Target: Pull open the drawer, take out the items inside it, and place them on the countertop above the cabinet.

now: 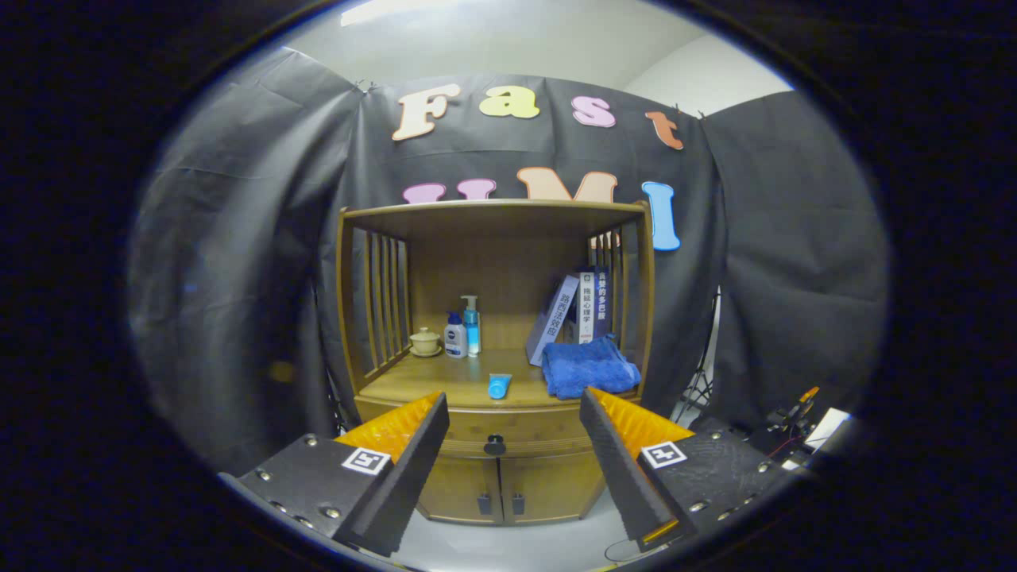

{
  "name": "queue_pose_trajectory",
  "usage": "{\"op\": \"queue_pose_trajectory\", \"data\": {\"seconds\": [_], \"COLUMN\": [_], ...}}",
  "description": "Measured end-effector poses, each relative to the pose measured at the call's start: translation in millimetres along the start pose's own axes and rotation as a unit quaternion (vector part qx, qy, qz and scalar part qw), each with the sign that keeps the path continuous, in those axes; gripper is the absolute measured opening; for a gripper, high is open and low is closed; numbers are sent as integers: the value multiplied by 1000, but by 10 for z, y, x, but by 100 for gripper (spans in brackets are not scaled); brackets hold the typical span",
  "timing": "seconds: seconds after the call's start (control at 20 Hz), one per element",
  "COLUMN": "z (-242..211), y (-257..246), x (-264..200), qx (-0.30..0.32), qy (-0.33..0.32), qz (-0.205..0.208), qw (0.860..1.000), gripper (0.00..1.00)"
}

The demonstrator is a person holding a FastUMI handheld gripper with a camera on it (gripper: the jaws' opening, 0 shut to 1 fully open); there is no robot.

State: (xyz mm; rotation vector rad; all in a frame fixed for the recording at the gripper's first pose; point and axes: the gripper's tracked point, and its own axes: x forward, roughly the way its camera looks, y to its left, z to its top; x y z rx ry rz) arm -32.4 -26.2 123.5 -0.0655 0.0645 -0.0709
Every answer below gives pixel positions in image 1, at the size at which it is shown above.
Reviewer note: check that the black backdrop cloth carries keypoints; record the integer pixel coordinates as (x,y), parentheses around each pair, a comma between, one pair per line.
(238,238)

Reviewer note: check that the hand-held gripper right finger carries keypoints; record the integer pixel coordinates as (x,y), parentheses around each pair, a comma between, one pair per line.
(620,469)

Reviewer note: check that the blue tube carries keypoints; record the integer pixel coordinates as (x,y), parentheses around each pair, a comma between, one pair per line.
(499,387)

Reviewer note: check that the blue folded towel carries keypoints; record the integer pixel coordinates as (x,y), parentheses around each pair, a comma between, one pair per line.
(592,367)

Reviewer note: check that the wooden cabinet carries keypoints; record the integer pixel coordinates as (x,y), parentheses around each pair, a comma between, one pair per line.
(493,270)

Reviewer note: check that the white bottle with blue cap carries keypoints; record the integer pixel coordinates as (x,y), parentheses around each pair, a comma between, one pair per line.
(455,342)

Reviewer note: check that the beige lidded teacup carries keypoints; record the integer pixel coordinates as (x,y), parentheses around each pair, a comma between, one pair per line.
(425,342)

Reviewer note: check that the wooden countertop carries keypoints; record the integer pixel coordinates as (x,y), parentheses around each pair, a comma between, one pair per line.
(445,381)

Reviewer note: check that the white book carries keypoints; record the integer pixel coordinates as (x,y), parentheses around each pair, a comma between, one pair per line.
(586,310)

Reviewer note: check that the black tripod stand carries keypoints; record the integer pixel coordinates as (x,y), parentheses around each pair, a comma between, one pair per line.
(699,389)

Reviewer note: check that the wooden drawer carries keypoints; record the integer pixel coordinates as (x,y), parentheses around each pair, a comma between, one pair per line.
(516,425)

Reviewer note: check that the blue pump bottle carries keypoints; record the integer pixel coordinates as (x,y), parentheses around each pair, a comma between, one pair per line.
(472,330)

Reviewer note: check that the dark blue book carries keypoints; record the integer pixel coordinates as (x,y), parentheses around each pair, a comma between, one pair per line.
(601,302)

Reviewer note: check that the pale purple book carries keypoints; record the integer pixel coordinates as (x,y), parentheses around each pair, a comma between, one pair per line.
(552,318)

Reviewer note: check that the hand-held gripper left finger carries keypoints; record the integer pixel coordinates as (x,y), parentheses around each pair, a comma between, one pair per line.
(405,485)

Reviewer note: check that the wooden cabinet door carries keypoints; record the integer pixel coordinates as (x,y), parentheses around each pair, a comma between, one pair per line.
(457,488)
(548,485)

